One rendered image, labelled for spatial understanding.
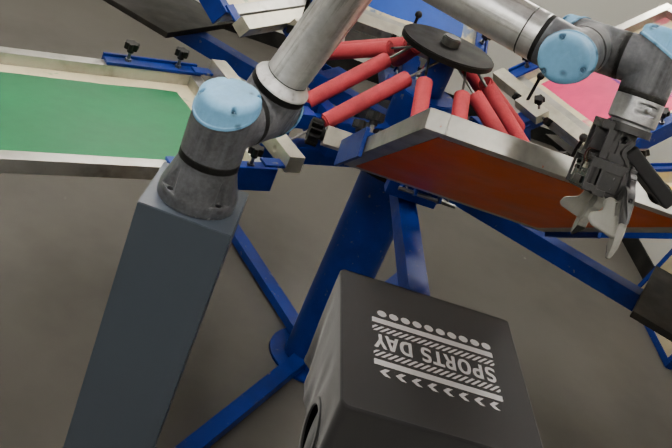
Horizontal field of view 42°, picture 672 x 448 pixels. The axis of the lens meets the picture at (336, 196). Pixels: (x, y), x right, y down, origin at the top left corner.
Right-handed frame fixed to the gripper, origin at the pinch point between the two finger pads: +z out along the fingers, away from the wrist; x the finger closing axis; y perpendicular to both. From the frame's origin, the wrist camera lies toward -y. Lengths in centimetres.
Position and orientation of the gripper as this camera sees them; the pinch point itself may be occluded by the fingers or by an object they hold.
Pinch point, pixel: (592, 247)
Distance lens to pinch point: 146.3
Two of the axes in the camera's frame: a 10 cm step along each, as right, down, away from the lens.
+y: -9.4, -3.1, -1.6
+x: 1.0, 2.1, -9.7
